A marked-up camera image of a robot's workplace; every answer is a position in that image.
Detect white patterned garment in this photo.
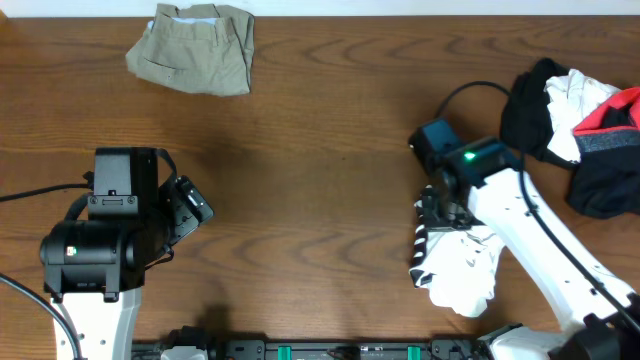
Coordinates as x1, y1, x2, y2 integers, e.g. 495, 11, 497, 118
544, 69, 620, 164

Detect left black cable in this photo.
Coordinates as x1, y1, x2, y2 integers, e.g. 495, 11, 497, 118
0, 182, 94, 204

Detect black red garment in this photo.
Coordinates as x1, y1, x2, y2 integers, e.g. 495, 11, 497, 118
567, 87, 639, 219

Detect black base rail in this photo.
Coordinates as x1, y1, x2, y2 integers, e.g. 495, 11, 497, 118
131, 326, 490, 360

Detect right black cable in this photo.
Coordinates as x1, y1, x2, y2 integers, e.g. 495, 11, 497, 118
434, 80, 640, 336

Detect folded khaki shorts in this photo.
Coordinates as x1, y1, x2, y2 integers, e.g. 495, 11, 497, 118
125, 3, 255, 97

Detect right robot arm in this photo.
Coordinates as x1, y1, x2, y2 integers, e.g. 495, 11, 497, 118
409, 135, 639, 359

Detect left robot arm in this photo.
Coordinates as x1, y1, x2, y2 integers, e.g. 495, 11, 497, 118
40, 175, 214, 359

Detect black cable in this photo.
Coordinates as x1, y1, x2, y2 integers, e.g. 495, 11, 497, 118
434, 80, 640, 336
0, 182, 94, 204

